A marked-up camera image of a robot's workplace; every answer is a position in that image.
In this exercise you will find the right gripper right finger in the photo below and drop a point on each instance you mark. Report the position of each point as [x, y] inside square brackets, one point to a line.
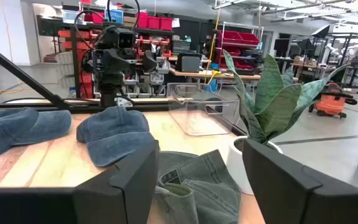
[278, 186]

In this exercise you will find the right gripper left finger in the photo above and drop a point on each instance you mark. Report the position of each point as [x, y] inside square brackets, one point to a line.
[129, 193]

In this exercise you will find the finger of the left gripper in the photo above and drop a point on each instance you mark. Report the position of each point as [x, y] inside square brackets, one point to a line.
[150, 62]
[98, 62]

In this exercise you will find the grey-green denim cap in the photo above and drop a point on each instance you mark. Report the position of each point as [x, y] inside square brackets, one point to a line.
[204, 186]

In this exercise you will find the blue denim cap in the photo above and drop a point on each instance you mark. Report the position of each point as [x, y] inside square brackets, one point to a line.
[113, 133]
[17, 130]

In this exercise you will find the parts bin rack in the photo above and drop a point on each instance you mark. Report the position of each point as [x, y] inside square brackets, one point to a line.
[85, 87]

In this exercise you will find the black box on workbench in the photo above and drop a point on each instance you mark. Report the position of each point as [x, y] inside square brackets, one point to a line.
[188, 63]

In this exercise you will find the wooden workbench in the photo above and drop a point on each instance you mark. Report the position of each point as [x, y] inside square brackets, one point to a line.
[191, 74]

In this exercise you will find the snake plant in white pot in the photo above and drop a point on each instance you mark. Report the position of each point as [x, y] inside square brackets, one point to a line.
[275, 105]

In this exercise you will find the clear plastic bin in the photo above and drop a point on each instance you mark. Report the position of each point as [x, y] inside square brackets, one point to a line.
[204, 124]

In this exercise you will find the orange shop vacuum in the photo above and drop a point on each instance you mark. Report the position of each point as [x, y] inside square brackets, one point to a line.
[331, 104]

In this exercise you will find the black softbox light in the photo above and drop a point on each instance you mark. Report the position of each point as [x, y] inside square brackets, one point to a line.
[322, 32]

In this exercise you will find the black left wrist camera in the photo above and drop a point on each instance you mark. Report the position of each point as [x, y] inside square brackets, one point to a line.
[120, 39]

